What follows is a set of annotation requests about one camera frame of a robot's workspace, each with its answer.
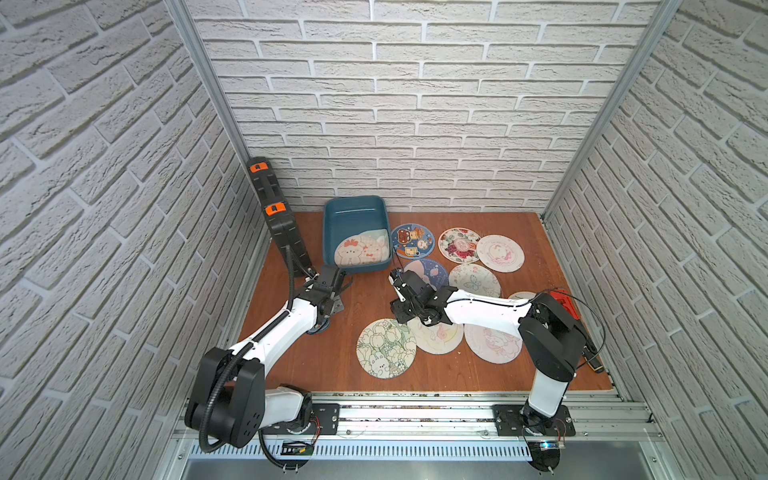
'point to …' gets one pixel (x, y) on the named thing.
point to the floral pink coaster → (459, 245)
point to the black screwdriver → (592, 358)
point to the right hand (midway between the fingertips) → (400, 305)
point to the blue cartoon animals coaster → (412, 241)
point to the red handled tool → (567, 301)
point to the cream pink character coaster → (436, 338)
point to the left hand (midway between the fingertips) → (332, 299)
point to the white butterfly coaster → (474, 277)
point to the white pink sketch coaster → (501, 253)
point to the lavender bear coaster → (432, 272)
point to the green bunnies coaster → (386, 348)
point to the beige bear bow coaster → (342, 251)
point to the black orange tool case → (280, 215)
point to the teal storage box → (344, 216)
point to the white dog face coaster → (522, 295)
